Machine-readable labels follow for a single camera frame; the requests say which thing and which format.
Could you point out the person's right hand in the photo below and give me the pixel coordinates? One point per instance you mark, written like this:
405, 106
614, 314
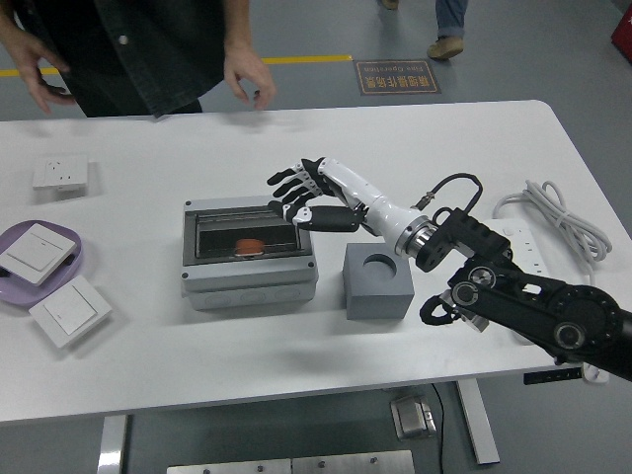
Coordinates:
34, 69

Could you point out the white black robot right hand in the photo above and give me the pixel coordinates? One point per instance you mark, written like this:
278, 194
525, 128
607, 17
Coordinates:
375, 207

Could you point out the person's left hand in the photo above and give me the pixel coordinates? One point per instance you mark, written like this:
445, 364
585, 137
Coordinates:
249, 64

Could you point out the orange cylinder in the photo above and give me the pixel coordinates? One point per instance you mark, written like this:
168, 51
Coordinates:
248, 245

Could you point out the grey junction box clear lid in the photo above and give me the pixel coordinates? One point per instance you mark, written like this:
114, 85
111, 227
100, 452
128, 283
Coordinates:
247, 286

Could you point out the person's left forearm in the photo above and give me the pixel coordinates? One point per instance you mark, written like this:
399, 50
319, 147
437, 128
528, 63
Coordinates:
237, 24

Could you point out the person's right forearm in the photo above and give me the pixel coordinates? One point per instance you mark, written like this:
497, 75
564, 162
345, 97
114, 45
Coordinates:
10, 29

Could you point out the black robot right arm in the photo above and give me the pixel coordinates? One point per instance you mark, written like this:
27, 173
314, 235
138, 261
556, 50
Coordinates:
582, 316

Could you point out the grey cube with round hole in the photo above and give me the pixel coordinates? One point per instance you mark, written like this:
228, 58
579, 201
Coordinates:
375, 296

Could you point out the metal floor outlet box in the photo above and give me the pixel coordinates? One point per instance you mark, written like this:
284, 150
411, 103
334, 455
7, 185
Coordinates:
412, 417

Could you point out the person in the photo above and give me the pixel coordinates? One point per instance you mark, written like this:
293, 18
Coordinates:
123, 59
451, 20

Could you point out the brown floor sign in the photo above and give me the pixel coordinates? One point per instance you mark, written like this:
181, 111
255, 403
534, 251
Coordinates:
397, 77

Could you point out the white power strip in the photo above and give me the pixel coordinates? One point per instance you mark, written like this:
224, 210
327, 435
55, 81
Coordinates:
528, 247

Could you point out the purple tray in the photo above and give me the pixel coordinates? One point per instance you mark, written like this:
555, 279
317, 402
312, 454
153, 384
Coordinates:
12, 296

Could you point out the grey table leg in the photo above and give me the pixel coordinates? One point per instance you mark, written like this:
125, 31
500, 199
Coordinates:
112, 444
479, 424

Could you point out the black table control panel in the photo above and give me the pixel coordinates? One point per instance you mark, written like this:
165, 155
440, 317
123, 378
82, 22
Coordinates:
553, 376

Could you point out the grey metal plate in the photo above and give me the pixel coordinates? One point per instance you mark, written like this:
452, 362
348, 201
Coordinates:
227, 467

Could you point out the red object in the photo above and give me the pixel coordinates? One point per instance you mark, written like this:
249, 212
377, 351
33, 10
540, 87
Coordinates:
623, 34

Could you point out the white wall socket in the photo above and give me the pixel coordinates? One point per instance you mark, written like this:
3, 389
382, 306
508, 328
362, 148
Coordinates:
64, 170

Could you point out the white wall switch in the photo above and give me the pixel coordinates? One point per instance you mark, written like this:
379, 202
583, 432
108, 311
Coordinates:
69, 311
34, 252

